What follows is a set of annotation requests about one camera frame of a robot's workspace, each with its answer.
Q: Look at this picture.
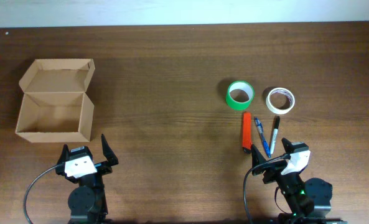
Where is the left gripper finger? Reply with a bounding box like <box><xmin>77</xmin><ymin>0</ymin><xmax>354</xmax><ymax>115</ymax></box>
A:
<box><xmin>57</xmin><ymin>144</ymin><xmax>70</xmax><ymax>165</ymax></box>
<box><xmin>101</xmin><ymin>134</ymin><xmax>119</xmax><ymax>166</ymax></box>

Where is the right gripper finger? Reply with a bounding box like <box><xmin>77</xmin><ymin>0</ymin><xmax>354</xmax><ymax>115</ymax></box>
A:
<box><xmin>251</xmin><ymin>144</ymin><xmax>268</xmax><ymax>176</ymax></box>
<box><xmin>281</xmin><ymin>138</ymin><xmax>294</xmax><ymax>153</ymax></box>

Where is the orange utility knife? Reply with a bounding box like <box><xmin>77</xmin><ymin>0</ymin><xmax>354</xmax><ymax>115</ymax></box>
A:
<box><xmin>242</xmin><ymin>112</ymin><xmax>252</xmax><ymax>154</ymax></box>

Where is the beige masking tape roll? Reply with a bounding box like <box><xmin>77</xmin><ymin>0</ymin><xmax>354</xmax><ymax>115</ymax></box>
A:
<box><xmin>266</xmin><ymin>87</ymin><xmax>296</xmax><ymax>114</ymax></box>

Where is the brown cardboard box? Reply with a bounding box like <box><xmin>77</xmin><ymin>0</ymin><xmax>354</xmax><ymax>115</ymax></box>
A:
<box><xmin>15</xmin><ymin>58</ymin><xmax>95</xmax><ymax>142</ymax></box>

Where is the green tape roll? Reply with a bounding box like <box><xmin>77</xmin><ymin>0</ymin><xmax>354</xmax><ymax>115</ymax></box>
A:
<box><xmin>226</xmin><ymin>81</ymin><xmax>255</xmax><ymax>110</ymax></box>

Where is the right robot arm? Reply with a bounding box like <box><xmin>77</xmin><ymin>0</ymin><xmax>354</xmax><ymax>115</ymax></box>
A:
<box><xmin>243</xmin><ymin>138</ymin><xmax>345</xmax><ymax>223</ymax></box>

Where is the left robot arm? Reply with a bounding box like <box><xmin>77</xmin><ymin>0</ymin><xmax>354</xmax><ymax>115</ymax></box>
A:
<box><xmin>55</xmin><ymin>135</ymin><xmax>119</xmax><ymax>223</ymax></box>

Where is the black and white marker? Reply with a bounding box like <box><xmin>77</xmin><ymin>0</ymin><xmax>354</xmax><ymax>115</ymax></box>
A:
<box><xmin>269</xmin><ymin>116</ymin><xmax>280</xmax><ymax>155</ymax></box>

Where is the blue ballpoint pen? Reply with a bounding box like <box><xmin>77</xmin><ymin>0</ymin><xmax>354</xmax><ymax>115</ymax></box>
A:
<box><xmin>254</xmin><ymin>117</ymin><xmax>271</xmax><ymax>158</ymax></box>

